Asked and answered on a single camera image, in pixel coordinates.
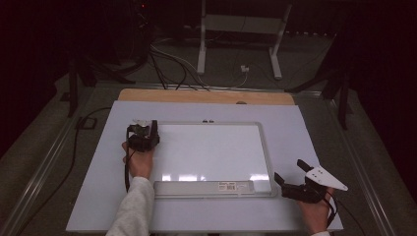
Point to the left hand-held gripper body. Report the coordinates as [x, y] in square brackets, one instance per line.
[142, 137]

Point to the black tripod stand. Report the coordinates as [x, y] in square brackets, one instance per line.
[72, 88]
[342, 98]

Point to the white board table cover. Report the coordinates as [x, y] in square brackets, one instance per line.
[105, 183]

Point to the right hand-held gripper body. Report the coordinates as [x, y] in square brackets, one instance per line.
[306, 194]

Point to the person's right hand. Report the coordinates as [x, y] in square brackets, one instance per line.
[316, 216]

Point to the metal floor rail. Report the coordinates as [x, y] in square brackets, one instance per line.
[360, 170]
[42, 170]

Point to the person's left hand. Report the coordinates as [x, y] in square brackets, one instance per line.
[141, 164]

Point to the white framed whiteboard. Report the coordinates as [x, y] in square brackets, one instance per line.
[213, 157]

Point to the wooden table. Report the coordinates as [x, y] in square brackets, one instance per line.
[203, 96]

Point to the black square floor plate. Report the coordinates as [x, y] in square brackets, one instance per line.
[86, 123]

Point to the white metal stand frame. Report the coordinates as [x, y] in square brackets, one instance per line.
[202, 46]

